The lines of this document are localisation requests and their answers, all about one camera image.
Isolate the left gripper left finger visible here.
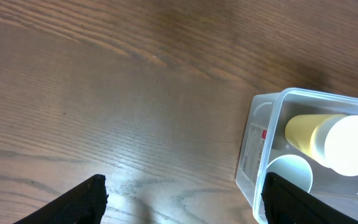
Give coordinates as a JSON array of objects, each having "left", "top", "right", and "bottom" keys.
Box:
[{"left": 15, "top": 174, "right": 108, "bottom": 224}]

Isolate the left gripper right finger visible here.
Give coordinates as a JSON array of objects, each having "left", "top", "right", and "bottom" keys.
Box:
[{"left": 261, "top": 172, "right": 358, "bottom": 224}]

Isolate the grey plastic cup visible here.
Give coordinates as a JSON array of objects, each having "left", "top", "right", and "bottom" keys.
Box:
[{"left": 266, "top": 154, "right": 313, "bottom": 193}]

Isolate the yellow plastic cup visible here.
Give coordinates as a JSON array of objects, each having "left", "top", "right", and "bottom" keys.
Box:
[{"left": 285, "top": 114, "right": 345, "bottom": 160}]

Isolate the white plastic cup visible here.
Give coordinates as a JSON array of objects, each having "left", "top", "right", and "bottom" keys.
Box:
[{"left": 315, "top": 115, "right": 358, "bottom": 177}]

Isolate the clear plastic container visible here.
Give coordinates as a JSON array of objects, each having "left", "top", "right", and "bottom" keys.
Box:
[{"left": 236, "top": 88, "right": 358, "bottom": 223}]

